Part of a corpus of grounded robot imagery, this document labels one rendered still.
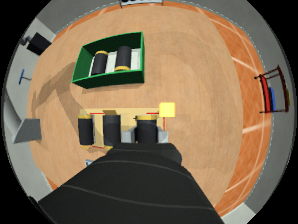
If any green open box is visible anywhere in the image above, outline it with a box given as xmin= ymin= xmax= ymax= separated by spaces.
xmin=71 ymin=31 xmax=145 ymax=89

